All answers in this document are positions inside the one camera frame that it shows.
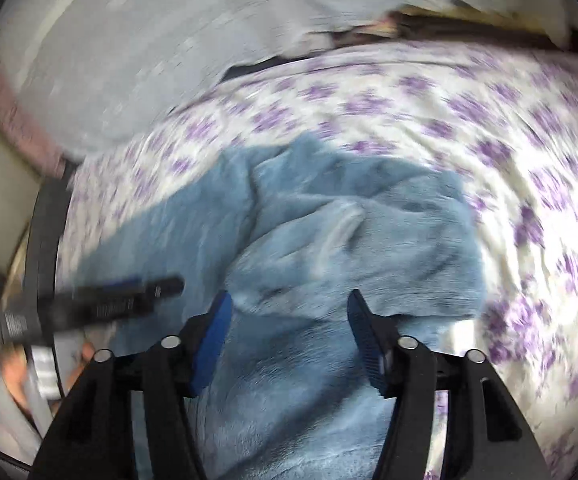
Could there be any blue fleece garment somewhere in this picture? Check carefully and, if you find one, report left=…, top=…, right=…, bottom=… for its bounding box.
left=73, top=136, right=486, bottom=479

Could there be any grey sleeve forearm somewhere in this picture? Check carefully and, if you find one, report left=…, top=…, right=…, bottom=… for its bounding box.
left=0, top=374, right=42, bottom=465

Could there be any person's left hand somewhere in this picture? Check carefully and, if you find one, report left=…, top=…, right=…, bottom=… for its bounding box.
left=0, top=340, right=96, bottom=419

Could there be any pink floral fabric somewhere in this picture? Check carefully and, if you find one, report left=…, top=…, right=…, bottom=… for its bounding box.
left=0, top=62, right=66, bottom=178

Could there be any white lace cover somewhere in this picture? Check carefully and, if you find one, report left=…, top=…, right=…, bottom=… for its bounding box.
left=0, top=0, right=569, bottom=158

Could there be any purple floral bed sheet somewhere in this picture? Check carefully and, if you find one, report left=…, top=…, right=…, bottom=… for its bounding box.
left=58, top=41, right=578, bottom=479

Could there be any dark folded blanket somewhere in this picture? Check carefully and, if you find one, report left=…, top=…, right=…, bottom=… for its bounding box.
left=223, top=4, right=557, bottom=81

